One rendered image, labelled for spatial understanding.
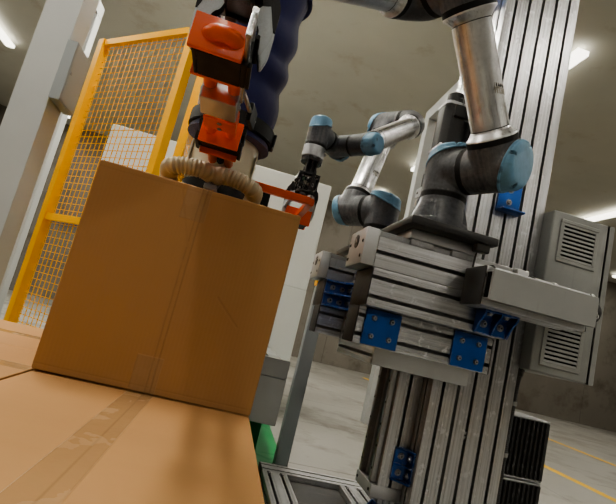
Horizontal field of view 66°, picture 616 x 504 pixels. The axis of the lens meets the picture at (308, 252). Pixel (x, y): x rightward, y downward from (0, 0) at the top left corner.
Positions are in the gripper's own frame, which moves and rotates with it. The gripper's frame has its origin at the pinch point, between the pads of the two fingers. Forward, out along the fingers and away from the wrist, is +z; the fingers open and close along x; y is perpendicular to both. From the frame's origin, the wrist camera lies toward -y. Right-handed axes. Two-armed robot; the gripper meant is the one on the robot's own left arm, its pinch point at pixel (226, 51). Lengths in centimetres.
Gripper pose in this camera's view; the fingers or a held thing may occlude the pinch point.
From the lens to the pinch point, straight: 72.5
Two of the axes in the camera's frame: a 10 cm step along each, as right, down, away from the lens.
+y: -1.9, 1.1, 9.8
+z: -2.4, 9.6, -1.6
